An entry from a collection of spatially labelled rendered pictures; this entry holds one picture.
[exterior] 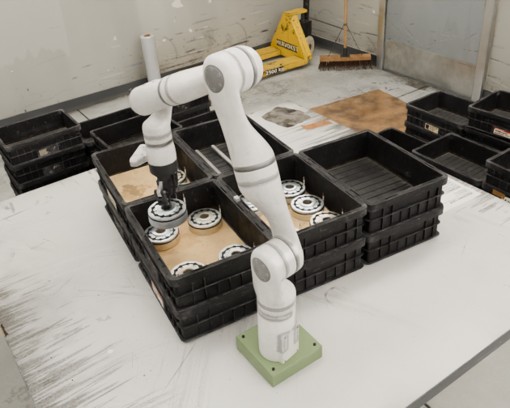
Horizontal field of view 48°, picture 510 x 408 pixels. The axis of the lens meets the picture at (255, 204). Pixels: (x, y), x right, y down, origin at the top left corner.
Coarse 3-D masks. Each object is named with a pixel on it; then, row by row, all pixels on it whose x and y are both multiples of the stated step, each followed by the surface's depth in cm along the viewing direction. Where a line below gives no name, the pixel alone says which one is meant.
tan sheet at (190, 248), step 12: (180, 228) 174; (228, 228) 172; (180, 240) 169; (192, 240) 168; (204, 240) 168; (216, 240) 167; (228, 240) 167; (240, 240) 167; (168, 252) 164; (180, 252) 164; (192, 252) 164; (204, 252) 163; (216, 252) 163; (168, 264) 160; (204, 264) 159
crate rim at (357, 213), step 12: (288, 156) 187; (300, 156) 186; (312, 168) 179; (348, 192) 166; (240, 204) 165; (360, 204) 161; (336, 216) 156; (348, 216) 157; (360, 216) 159; (264, 228) 154; (312, 228) 152; (324, 228) 155
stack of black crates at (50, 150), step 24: (24, 120) 312; (48, 120) 319; (72, 120) 307; (0, 144) 291; (24, 144) 288; (48, 144) 296; (72, 144) 304; (24, 168) 294; (48, 168) 301; (72, 168) 309; (24, 192) 300
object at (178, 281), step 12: (216, 180) 177; (180, 192) 173; (228, 192) 171; (132, 204) 169; (252, 216) 159; (144, 240) 153; (156, 252) 148; (240, 252) 146; (252, 252) 146; (156, 264) 147; (216, 264) 142; (228, 264) 144; (168, 276) 140; (180, 276) 139; (192, 276) 140; (204, 276) 142
